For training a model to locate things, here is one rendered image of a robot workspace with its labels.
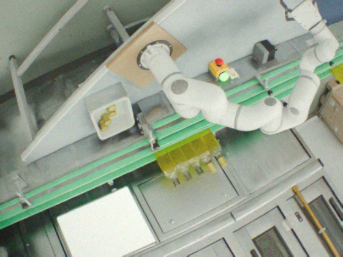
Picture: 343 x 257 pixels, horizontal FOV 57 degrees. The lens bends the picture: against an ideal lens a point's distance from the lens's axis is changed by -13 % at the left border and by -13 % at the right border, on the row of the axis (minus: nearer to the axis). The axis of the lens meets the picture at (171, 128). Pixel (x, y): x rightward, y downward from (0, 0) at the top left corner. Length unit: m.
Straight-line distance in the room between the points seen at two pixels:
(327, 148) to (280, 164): 3.80
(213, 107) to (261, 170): 0.78
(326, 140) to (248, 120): 4.58
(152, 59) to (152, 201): 0.69
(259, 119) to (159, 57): 0.46
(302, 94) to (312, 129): 4.50
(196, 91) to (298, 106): 0.35
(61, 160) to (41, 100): 0.62
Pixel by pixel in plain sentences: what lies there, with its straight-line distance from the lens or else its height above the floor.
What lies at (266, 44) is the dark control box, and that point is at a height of 0.78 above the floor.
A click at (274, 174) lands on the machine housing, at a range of 1.85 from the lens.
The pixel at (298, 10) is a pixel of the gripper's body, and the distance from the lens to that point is 1.40.
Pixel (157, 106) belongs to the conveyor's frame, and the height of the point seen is 0.82.
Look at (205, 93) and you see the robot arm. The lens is 1.14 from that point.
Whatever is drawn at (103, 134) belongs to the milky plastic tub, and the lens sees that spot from 1.60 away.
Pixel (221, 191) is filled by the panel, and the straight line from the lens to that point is 1.73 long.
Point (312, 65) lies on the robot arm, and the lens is 1.42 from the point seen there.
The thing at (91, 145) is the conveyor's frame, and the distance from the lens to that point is 1.67.
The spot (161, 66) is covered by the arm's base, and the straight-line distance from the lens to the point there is 1.32.
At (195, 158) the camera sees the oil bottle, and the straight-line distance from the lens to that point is 1.62.
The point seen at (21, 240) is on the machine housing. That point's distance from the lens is 1.86.
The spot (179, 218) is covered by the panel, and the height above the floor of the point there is 1.25.
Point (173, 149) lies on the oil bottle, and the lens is 1.63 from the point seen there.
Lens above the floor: 1.68
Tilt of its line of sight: 28 degrees down
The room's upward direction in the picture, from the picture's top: 149 degrees clockwise
